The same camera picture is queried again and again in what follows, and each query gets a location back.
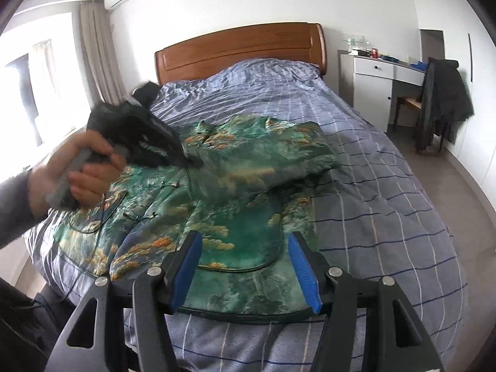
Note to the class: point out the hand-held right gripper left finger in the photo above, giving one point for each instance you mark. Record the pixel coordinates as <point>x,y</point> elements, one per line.
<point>188,260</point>

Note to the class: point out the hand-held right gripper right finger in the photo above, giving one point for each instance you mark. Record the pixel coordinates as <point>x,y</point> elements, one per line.
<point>303,267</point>

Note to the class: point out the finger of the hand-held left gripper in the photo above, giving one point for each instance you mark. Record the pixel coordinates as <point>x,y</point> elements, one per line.
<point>188,159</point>

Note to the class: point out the green landscape print garment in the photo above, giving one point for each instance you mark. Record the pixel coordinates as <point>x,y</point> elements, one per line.
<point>217,201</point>

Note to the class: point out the person's left forearm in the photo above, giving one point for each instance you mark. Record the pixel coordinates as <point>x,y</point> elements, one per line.
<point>15,205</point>

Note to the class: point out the person's left hand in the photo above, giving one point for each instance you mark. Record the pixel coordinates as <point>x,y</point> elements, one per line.
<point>79,166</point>

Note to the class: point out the beige curtain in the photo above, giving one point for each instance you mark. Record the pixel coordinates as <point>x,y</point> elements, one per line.
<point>102,52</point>

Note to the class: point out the bed with blue checked sheet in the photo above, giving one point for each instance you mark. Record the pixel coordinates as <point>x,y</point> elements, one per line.
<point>368,209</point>

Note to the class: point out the window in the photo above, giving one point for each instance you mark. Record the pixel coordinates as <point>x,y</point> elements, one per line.
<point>29,85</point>

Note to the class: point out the wooden headboard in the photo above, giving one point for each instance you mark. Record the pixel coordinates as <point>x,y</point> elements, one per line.
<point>240,50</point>

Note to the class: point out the person's dark trousers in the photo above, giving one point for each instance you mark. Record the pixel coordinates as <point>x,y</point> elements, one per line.
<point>27,329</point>

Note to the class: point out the wooden chair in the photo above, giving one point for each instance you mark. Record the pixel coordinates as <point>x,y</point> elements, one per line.
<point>416,116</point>

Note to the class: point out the white dressing desk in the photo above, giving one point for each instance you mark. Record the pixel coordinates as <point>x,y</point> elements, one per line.
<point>381,85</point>

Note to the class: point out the dark jacket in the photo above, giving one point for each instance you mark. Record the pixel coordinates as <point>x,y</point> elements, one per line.
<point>443,100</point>

